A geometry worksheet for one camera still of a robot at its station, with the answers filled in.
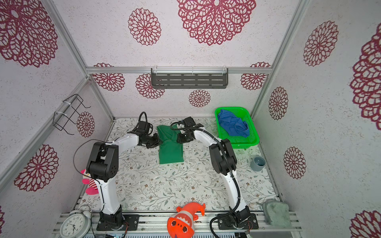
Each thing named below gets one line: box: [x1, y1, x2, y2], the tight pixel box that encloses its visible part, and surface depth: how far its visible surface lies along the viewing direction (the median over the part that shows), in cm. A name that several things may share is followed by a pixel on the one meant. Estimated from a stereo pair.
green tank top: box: [156, 123, 185, 165], surface depth 102 cm
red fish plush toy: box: [167, 202, 206, 238], surface depth 68 cm
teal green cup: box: [250, 156, 266, 172], surface depth 93 cm
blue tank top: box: [218, 109, 251, 138], surface depth 115 cm
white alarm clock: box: [59, 209, 93, 238], surface depth 71 cm
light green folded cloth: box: [261, 199, 292, 228], surface depth 77 cm
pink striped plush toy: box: [80, 169, 99, 196], surface depth 81 cm
